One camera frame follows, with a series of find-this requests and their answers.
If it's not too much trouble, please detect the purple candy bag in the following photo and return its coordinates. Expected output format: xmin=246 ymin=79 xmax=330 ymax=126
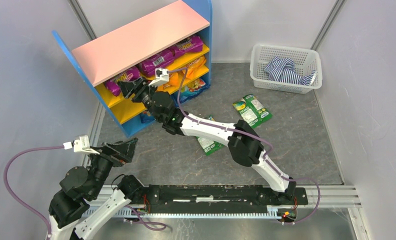
xmin=136 ymin=49 xmax=175 ymax=77
xmin=103 ymin=66 xmax=141 ymax=97
xmin=168 ymin=35 xmax=204 ymax=59

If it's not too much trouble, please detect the blue candy bag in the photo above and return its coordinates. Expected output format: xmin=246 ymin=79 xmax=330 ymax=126
xmin=174 ymin=78 xmax=210 ymax=104
xmin=139 ymin=110 xmax=155 ymax=124

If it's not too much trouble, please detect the orange candy bag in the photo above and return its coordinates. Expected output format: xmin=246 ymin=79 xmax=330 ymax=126
xmin=162 ymin=72 xmax=180 ymax=90
xmin=181 ymin=55 xmax=207 ymax=79

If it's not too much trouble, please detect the green candy bag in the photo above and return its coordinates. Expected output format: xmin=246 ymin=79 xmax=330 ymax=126
xmin=196 ymin=115 xmax=226 ymax=157
xmin=232 ymin=94 xmax=273 ymax=129

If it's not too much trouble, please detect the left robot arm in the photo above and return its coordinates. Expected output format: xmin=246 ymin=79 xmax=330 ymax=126
xmin=49 ymin=135 xmax=145 ymax=240

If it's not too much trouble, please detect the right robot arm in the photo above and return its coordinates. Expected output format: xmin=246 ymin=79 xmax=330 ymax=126
xmin=117 ymin=77 xmax=296 ymax=200

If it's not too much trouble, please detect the blue pink yellow shelf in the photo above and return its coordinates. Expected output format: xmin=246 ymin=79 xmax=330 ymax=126
xmin=52 ymin=0 xmax=213 ymax=137

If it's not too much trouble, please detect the orange candy bag on shelf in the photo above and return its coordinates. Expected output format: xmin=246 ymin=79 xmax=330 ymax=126
xmin=181 ymin=55 xmax=207 ymax=79

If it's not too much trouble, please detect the white plastic basket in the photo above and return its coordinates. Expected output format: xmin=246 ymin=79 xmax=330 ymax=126
xmin=250 ymin=44 xmax=323 ymax=94

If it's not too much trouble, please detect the blue white striped cloth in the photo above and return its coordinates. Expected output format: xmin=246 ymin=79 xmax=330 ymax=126
xmin=263 ymin=56 xmax=319 ymax=86

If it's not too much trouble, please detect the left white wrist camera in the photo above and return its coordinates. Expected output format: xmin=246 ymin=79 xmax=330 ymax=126
xmin=63 ymin=134 xmax=100 ymax=155

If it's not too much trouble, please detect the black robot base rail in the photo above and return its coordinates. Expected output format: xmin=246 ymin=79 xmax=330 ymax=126
xmin=118 ymin=183 xmax=309 ymax=215

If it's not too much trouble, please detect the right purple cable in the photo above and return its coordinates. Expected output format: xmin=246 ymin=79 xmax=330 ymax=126
xmin=166 ymin=67 xmax=321 ymax=225

